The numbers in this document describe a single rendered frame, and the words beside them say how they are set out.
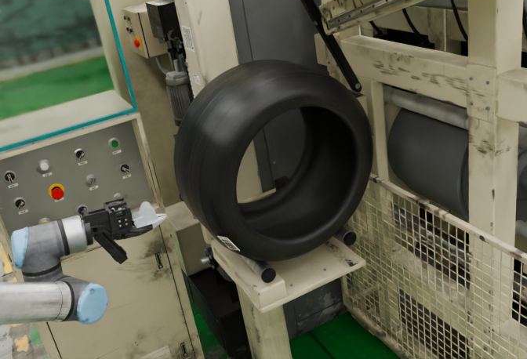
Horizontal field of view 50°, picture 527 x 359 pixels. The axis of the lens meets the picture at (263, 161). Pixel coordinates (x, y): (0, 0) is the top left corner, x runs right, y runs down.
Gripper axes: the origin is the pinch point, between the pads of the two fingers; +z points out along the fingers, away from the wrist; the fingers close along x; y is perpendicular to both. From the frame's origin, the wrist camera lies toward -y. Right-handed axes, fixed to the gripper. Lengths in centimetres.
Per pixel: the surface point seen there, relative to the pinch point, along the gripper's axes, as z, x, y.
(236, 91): 22.1, -4.2, 32.2
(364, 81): 84, 25, 20
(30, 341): -41, 137, -119
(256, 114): 24.0, -11.3, 27.6
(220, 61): 31, 26, 34
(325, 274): 45, -9, -28
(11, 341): -50, 143, -120
